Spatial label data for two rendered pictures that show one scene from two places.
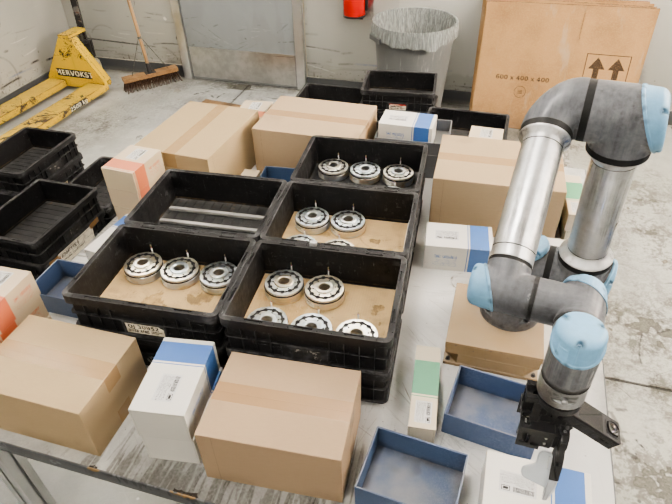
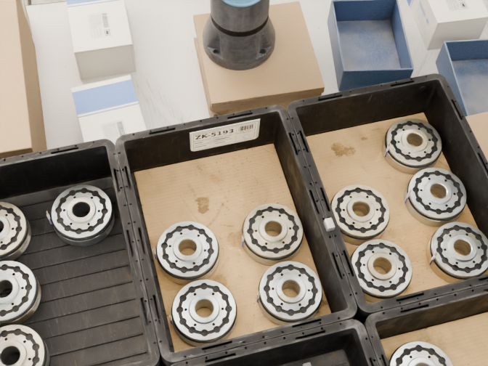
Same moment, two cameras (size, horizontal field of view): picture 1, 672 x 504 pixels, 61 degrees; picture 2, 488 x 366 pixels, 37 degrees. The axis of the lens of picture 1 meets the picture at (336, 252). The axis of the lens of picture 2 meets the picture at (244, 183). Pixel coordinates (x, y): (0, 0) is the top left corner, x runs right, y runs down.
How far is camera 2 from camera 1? 1.62 m
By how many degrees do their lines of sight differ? 70
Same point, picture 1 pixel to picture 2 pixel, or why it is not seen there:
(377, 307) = (338, 150)
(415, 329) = not seen: hidden behind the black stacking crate
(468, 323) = (282, 73)
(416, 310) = not seen: hidden behind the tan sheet
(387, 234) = (177, 194)
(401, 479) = (478, 103)
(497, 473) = (454, 11)
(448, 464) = (442, 70)
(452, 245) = (139, 123)
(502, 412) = (352, 46)
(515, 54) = not seen: outside the picture
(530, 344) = (283, 14)
